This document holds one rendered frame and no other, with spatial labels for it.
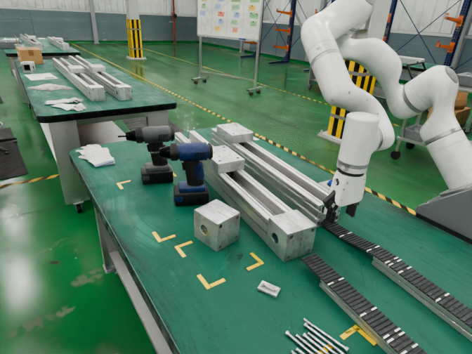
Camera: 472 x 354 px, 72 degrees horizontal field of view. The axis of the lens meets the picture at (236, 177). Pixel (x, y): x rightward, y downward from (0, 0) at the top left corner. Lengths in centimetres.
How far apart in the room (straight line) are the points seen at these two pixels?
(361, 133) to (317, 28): 35
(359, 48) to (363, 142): 43
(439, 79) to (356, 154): 48
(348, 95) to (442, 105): 42
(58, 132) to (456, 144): 215
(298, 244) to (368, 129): 35
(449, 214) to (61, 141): 216
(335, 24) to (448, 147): 56
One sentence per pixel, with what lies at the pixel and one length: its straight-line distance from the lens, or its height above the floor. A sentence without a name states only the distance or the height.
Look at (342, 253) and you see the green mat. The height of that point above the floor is 78.
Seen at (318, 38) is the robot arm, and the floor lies 133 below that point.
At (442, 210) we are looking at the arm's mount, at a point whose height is 83.
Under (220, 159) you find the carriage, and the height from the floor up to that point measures 90.
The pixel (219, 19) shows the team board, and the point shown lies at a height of 128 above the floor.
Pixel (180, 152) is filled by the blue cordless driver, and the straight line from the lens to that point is 106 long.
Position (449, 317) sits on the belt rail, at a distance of 94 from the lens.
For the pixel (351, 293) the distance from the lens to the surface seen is 85.
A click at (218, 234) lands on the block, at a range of 91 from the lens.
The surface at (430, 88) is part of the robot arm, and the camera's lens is 131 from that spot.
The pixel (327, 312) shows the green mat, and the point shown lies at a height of 78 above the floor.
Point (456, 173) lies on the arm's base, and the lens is 131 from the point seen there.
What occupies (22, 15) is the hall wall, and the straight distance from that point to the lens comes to 1552.
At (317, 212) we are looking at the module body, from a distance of 106.
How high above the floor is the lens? 138
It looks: 27 degrees down
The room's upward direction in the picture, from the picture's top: 3 degrees clockwise
